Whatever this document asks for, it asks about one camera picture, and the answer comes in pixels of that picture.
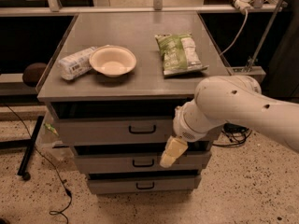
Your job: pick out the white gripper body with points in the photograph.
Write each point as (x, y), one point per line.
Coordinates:
(183, 129)

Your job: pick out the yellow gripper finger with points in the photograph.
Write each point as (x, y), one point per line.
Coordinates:
(175, 147)

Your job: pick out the grey top drawer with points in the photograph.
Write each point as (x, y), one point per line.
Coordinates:
(86, 123)

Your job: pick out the grey drawer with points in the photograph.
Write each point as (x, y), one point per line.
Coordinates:
(145, 157)
(143, 181)
(86, 123)

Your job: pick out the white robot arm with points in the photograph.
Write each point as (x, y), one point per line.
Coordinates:
(234, 99)

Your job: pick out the grey bottom drawer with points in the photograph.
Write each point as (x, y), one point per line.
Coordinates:
(143, 181)

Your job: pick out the grey drawer cabinet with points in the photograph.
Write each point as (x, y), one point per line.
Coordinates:
(135, 31)

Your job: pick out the grey middle drawer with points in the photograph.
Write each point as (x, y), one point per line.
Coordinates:
(145, 157)

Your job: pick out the green chip bag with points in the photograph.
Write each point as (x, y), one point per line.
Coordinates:
(178, 52)

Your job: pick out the white paper bowl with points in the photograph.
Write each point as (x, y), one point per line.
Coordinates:
(112, 61)

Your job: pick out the clear plastic bag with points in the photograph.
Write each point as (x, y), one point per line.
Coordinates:
(49, 142)

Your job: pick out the white wrapped package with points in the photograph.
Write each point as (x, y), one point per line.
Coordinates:
(76, 64)

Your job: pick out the black stand leg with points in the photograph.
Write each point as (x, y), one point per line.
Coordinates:
(29, 145)

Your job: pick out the brown round ball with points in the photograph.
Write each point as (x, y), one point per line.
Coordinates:
(33, 73)

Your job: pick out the metal diagonal pole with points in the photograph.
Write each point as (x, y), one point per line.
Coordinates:
(259, 4)

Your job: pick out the grey metal bracket box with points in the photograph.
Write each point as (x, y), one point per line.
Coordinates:
(255, 71)

